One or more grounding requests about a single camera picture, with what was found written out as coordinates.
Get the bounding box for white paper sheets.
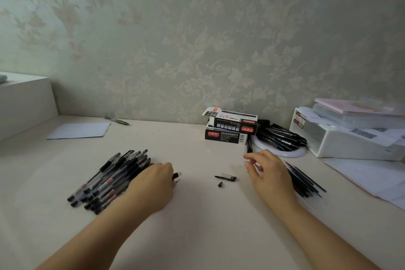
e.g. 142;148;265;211
324;157;405;211

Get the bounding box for white plastic storage box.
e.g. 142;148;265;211
289;107;405;161

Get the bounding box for white round plate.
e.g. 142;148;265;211
250;135;308;158

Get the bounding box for pale blue paper sheet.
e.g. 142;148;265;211
46;122;111;140

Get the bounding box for pile of black pen refills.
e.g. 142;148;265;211
283;161;327;199

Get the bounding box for closed black pen box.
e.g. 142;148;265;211
205;123;248;145

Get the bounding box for open black pen box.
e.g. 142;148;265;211
202;107;258;135

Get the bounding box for clear plastic case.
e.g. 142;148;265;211
312;102;405;128

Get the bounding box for pile of capped gel pens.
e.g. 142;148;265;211
67;149;154;215

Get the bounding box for person's left hand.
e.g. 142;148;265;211
124;162;175;215

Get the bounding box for person's right hand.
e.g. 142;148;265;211
243;149;299;209

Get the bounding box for person's left forearm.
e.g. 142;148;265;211
35;198;149;270

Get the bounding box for white cabinet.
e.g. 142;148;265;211
0;72;59;141

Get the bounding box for pink notebook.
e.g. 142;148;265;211
314;98;402;116

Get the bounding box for person's right forearm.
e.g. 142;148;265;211
271;198;382;270

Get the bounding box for silver click pen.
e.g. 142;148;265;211
105;116;130;126

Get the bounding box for heap of black pen bodies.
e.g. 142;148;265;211
257;119;308;152

